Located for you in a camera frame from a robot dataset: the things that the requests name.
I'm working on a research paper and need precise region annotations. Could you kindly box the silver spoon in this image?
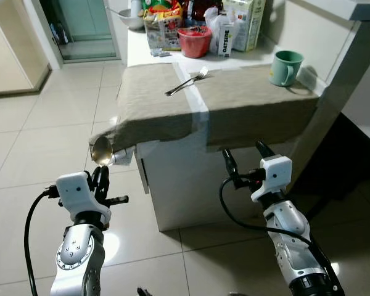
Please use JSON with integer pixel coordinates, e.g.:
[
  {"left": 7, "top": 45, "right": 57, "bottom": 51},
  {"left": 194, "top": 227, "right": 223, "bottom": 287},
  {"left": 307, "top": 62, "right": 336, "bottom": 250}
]
[{"left": 89, "top": 136, "right": 115, "bottom": 170}]

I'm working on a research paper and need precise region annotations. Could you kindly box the beige linen placemat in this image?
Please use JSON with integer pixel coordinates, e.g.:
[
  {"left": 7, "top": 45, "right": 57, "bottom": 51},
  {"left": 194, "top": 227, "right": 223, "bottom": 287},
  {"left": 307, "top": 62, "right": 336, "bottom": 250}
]
[
  {"left": 194, "top": 64, "right": 319, "bottom": 152},
  {"left": 89, "top": 62, "right": 208, "bottom": 166}
]

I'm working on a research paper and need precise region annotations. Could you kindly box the white kitchen cabinet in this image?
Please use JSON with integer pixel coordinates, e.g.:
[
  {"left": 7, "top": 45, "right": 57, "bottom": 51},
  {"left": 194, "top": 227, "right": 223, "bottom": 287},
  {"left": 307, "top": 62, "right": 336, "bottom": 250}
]
[{"left": 126, "top": 28, "right": 324, "bottom": 232}]

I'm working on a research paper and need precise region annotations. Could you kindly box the black table base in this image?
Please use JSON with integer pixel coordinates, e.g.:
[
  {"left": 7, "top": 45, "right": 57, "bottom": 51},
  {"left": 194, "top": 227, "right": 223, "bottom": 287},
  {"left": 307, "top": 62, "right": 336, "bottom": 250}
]
[{"left": 293, "top": 114, "right": 370, "bottom": 204}]

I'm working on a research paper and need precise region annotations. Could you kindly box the green mug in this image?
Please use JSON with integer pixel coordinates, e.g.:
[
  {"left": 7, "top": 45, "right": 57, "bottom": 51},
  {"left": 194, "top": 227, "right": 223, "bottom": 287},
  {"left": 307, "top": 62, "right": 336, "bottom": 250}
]
[{"left": 269, "top": 51, "right": 305, "bottom": 88}]

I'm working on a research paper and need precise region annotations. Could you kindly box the silver fork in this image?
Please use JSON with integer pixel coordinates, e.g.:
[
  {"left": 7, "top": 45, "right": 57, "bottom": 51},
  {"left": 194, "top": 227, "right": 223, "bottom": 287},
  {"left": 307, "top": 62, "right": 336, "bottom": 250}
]
[{"left": 165, "top": 67, "right": 209, "bottom": 97}]

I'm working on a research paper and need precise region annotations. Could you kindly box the grey counter support panel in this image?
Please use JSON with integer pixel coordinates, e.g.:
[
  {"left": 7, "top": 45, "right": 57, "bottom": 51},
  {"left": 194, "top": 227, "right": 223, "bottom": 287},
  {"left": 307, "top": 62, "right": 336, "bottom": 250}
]
[{"left": 284, "top": 0, "right": 370, "bottom": 204}]

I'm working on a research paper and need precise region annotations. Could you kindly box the small white drink carton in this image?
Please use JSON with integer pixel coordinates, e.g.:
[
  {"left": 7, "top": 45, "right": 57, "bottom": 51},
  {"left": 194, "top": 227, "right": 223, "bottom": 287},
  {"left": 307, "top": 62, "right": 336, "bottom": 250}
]
[{"left": 218, "top": 17, "right": 237, "bottom": 58}]

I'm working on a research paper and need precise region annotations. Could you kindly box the red plastic bowl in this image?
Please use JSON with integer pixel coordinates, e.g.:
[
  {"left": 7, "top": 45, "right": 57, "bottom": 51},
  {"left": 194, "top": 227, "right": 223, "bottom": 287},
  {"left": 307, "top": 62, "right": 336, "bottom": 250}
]
[{"left": 178, "top": 26, "right": 213, "bottom": 59}]

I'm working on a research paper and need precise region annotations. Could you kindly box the large green white carton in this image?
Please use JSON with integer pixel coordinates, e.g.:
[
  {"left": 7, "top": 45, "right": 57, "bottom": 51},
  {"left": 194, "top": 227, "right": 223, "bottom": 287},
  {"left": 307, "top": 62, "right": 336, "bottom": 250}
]
[{"left": 224, "top": 0, "right": 266, "bottom": 52}]

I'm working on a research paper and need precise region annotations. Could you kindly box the small blister pack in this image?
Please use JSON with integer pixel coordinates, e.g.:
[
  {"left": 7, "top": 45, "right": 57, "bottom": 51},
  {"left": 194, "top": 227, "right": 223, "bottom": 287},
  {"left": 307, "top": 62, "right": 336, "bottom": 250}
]
[{"left": 149, "top": 48, "right": 173, "bottom": 59}]

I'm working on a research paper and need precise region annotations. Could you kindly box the white plastic bag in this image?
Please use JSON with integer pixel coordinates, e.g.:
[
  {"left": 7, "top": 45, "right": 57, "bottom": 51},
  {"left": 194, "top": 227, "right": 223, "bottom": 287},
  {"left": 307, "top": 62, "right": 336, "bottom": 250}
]
[{"left": 205, "top": 7, "right": 235, "bottom": 39}]

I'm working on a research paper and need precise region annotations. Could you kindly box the colourful snack bag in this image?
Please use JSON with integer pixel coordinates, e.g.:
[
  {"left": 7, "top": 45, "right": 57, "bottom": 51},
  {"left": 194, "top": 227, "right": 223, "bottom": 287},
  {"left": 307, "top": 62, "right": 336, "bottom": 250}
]
[{"left": 142, "top": 0, "right": 184, "bottom": 51}]

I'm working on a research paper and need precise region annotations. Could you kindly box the dark jar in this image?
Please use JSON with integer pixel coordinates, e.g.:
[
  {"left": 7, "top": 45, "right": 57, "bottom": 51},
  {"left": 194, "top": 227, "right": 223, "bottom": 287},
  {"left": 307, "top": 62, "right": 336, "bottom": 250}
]
[{"left": 184, "top": 0, "right": 224, "bottom": 25}]

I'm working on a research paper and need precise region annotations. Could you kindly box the beige wooden cabinet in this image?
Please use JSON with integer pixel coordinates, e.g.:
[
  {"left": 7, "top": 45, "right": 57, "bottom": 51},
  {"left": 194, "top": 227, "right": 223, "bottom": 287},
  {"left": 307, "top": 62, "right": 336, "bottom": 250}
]
[{"left": 0, "top": 0, "right": 51, "bottom": 96}]

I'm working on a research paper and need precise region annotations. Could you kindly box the teal door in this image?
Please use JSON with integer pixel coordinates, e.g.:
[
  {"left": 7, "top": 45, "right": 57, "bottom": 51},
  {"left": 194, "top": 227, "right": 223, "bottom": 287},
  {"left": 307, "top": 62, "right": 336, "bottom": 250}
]
[{"left": 55, "top": 0, "right": 119, "bottom": 61}]

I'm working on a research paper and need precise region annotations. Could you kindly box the metal bowl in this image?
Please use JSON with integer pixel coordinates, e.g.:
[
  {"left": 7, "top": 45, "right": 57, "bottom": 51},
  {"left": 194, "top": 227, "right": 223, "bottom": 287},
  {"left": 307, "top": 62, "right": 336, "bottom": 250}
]
[{"left": 114, "top": 7, "right": 146, "bottom": 30}]

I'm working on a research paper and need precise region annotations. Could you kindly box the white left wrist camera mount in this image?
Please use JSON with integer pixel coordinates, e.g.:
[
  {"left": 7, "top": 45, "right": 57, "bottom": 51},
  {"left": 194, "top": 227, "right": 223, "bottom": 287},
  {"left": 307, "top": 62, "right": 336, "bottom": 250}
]
[{"left": 54, "top": 171, "right": 112, "bottom": 224}]

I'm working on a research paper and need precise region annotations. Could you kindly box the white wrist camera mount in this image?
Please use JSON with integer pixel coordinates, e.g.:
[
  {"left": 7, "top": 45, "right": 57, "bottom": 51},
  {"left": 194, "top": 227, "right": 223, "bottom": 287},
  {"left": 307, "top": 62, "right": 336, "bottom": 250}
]
[
  {"left": 250, "top": 155, "right": 294, "bottom": 202},
  {"left": 54, "top": 171, "right": 112, "bottom": 224}
]

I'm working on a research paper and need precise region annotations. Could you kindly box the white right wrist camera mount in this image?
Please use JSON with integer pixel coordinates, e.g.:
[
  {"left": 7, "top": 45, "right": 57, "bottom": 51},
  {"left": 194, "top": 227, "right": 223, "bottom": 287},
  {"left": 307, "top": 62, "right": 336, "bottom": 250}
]
[{"left": 250, "top": 155, "right": 294, "bottom": 202}]

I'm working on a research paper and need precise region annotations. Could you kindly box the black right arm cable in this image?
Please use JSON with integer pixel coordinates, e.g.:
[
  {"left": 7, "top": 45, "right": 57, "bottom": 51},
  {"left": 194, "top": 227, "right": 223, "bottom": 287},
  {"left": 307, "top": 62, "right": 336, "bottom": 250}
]
[{"left": 219, "top": 178, "right": 315, "bottom": 247}]

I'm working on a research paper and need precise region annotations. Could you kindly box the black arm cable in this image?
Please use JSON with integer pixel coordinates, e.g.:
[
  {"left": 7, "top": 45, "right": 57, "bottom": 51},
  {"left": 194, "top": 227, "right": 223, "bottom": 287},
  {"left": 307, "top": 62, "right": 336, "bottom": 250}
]
[
  {"left": 219, "top": 178, "right": 315, "bottom": 247},
  {"left": 23, "top": 187, "right": 61, "bottom": 296}
]

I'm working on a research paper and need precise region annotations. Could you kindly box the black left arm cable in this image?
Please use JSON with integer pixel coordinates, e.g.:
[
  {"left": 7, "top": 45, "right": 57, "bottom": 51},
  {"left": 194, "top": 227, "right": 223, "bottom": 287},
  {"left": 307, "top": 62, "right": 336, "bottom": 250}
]
[{"left": 23, "top": 187, "right": 61, "bottom": 296}]

